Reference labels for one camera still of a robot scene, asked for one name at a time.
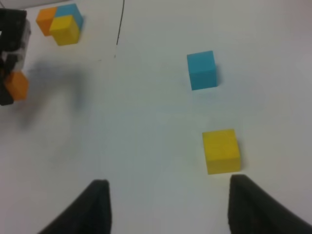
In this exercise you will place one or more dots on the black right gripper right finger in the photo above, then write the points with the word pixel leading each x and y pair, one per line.
pixel 252 211

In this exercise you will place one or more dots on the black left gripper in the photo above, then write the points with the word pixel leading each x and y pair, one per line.
pixel 15 31

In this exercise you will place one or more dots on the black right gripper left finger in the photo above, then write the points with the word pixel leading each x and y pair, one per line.
pixel 90 213

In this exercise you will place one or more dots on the orange template block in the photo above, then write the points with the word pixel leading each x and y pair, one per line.
pixel 44 19

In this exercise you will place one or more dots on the yellow template block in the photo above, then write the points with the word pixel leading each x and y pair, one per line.
pixel 65 30

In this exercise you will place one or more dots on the blue template block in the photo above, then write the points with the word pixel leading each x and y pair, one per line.
pixel 70 10

